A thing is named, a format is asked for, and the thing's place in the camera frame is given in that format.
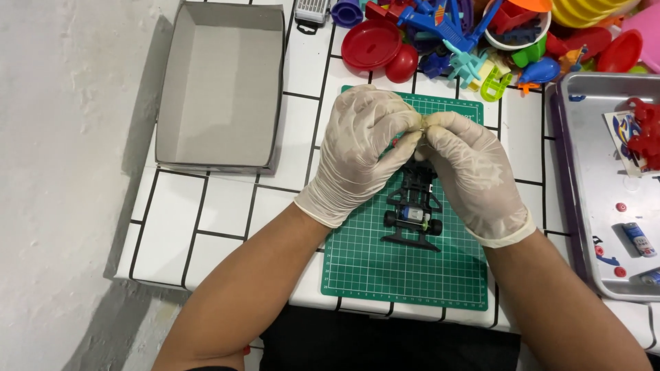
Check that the small red wheel hub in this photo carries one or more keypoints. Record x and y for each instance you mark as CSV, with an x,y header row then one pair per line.
x,y
620,271
621,207

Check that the black toy car chassis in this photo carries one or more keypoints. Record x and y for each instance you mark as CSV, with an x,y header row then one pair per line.
x,y
412,211

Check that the silver metal tray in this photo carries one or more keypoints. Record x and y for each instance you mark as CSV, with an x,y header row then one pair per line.
x,y
598,185

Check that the blue battery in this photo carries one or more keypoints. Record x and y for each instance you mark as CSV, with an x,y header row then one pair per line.
x,y
651,278
639,239

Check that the person's black clothing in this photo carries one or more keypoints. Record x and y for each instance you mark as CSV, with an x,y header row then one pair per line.
x,y
386,340

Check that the sticker sheet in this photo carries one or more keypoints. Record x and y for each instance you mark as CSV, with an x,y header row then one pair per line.
x,y
621,136

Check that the small blue plastic part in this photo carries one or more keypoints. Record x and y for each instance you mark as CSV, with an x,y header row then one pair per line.
x,y
577,98

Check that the person's right hand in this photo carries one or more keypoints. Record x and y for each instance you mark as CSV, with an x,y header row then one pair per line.
x,y
472,170

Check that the grey cardboard box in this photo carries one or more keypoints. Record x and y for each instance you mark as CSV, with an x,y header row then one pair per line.
x,y
221,87

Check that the red plastic lid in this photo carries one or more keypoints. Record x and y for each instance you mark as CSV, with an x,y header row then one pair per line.
x,y
371,45

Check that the screwdriver bit set case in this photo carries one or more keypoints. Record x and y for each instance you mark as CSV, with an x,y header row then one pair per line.
x,y
311,11

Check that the person's left hand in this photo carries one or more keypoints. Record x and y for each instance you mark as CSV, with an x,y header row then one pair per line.
x,y
356,154

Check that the green cutting mat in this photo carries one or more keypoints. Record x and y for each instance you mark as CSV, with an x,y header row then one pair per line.
x,y
402,268

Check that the heap of colourful plastic toys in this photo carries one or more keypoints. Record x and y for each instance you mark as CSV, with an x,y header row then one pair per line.
x,y
495,38

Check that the red plastic ball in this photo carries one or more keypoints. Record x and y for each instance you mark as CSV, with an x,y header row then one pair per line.
x,y
401,64

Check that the red plastic car body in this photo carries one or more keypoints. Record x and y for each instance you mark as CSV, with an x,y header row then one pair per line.
x,y
644,131

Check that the blue and red toy part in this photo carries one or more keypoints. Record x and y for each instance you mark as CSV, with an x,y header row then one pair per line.
x,y
603,253

